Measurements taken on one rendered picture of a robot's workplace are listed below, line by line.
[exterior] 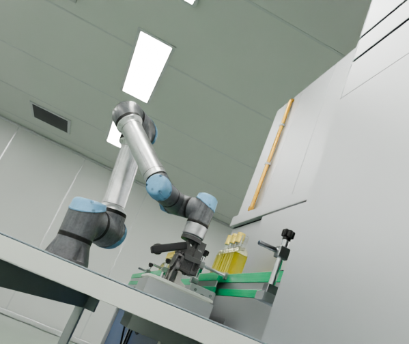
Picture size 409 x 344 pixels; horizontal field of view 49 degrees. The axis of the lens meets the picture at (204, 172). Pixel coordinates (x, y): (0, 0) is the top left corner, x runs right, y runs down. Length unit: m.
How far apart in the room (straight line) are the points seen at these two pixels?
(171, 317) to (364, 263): 0.29
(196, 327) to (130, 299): 0.11
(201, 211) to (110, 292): 0.81
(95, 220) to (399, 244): 1.11
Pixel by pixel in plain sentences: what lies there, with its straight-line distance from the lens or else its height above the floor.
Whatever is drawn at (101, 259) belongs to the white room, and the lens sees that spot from 7.55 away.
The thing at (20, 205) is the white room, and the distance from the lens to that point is 7.65.
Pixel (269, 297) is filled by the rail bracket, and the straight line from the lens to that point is 0.99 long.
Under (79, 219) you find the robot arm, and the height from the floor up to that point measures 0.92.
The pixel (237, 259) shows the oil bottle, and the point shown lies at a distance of 1.73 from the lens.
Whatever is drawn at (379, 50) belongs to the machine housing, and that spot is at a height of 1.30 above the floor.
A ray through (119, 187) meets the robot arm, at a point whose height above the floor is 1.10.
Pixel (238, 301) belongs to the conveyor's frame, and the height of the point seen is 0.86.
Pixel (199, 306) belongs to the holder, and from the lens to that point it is 1.42.
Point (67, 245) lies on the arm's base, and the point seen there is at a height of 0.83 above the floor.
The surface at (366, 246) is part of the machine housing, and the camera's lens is 0.62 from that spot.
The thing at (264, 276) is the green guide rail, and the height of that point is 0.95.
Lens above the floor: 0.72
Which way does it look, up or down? 20 degrees up
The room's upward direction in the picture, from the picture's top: 23 degrees clockwise
